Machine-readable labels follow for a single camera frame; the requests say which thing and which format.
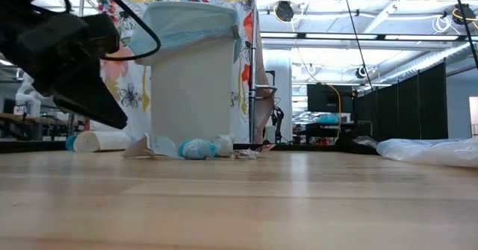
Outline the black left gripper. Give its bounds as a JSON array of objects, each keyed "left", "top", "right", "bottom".
[{"left": 0, "top": 0, "right": 129, "bottom": 131}]

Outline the white gray paper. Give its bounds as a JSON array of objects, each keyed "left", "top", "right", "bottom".
[{"left": 121, "top": 133, "right": 184, "bottom": 160}]

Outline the white plastic trash bin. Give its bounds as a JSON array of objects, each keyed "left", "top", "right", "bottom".
[{"left": 149, "top": 1, "right": 240, "bottom": 146}]

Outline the blue wad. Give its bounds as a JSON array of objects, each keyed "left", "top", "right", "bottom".
[{"left": 177, "top": 138, "right": 217, "bottom": 160}]

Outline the blue plastic trash bag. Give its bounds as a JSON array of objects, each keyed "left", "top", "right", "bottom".
[{"left": 128, "top": 1, "right": 242, "bottom": 66}]

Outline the small white paper wad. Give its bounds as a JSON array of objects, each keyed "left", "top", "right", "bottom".
[{"left": 212, "top": 134, "right": 236, "bottom": 157}]

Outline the red white wrapper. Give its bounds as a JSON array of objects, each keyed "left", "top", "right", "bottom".
[{"left": 233, "top": 143, "right": 277, "bottom": 160}]

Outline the white plastic trash bag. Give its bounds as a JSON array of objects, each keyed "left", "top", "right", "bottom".
[{"left": 376, "top": 137, "right": 478, "bottom": 169}]

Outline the floral print curtain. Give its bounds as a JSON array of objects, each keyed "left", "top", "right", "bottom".
[{"left": 89, "top": 0, "right": 258, "bottom": 145}]

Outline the white paper towel roll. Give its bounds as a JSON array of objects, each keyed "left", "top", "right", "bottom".
[{"left": 72, "top": 130, "right": 132, "bottom": 153}]

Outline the wooden workbench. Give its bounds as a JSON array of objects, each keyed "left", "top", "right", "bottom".
[{"left": 0, "top": 112, "right": 79, "bottom": 141}]

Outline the metal rolling rack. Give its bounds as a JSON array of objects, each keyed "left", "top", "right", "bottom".
[{"left": 66, "top": 0, "right": 279, "bottom": 145}]

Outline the pink hanging cloth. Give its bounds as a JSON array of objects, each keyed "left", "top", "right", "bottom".
[{"left": 257, "top": 3, "right": 278, "bottom": 145}]

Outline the black monitor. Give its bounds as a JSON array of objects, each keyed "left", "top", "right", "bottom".
[{"left": 306, "top": 84, "right": 354, "bottom": 113}]

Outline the thin black slanted pole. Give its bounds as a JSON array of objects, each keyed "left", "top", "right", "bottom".
[
  {"left": 342, "top": 0, "right": 374, "bottom": 91},
  {"left": 451, "top": 0, "right": 478, "bottom": 70}
]

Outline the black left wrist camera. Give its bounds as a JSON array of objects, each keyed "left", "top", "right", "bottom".
[{"left": 80, "top": 13, "right": 121, "bottom": 57}]

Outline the yellow cable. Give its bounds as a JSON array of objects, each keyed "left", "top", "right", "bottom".
[{"left": 327, "top": 82, "right": 343, "bottom": 139}]

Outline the black partition wall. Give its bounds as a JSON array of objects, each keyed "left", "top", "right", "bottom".
[{"left": 353, "top": 61, "right": 449, "bottom": 141}]

